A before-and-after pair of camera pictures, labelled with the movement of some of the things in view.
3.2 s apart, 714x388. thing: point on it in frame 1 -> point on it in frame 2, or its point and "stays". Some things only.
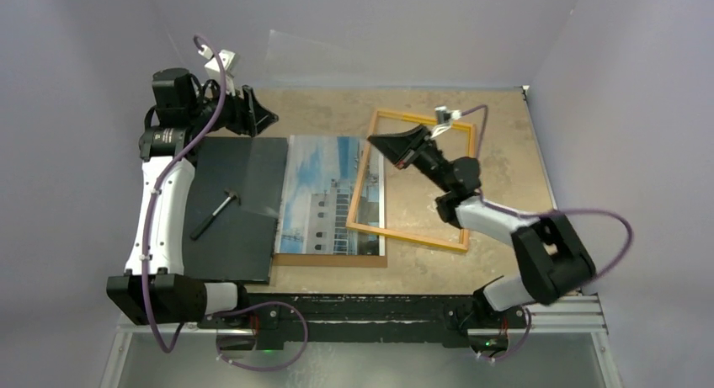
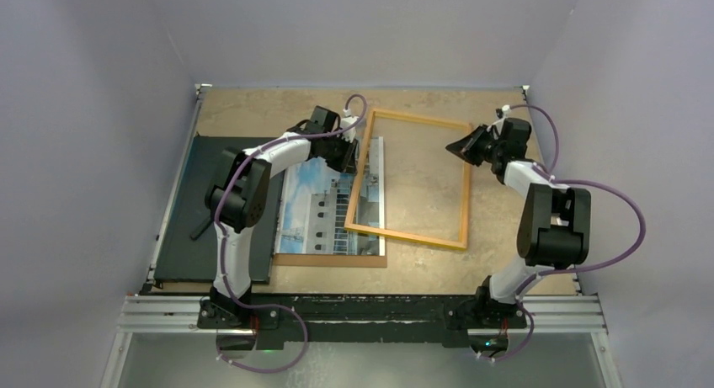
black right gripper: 404,148 -> 465,148
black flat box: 231,208 stays
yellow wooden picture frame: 465,246 stays
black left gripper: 249,117 -> 347,164
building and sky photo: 319,178 stays
